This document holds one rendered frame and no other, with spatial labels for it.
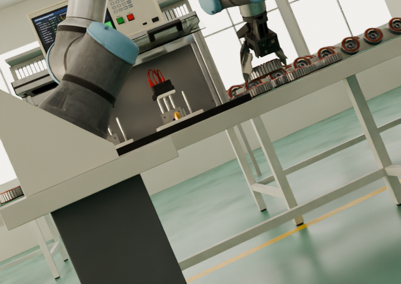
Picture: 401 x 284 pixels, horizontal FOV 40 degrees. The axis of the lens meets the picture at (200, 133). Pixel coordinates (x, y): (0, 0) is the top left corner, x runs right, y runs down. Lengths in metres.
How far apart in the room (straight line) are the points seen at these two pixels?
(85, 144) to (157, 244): 0.24
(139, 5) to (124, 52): 0.90
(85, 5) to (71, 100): 0.27
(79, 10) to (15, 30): 7.27
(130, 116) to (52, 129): 1.10
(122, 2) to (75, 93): 0.96
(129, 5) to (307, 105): 6.89
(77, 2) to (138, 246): 0.55
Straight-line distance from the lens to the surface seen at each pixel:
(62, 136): 1.00
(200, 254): 2.57
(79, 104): 1.10
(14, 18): 8.58
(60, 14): 2.03
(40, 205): 0.99
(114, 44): 1.13
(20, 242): 8.44
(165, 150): 1.01
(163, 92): 1.89
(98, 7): 1.29
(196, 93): 2.11
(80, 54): 1.14
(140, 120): 2.09
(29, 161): 1.00
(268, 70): 1.65
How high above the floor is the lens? 0.76
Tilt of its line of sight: 1 degrees down
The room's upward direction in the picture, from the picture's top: 23 degrees counter-clockwise
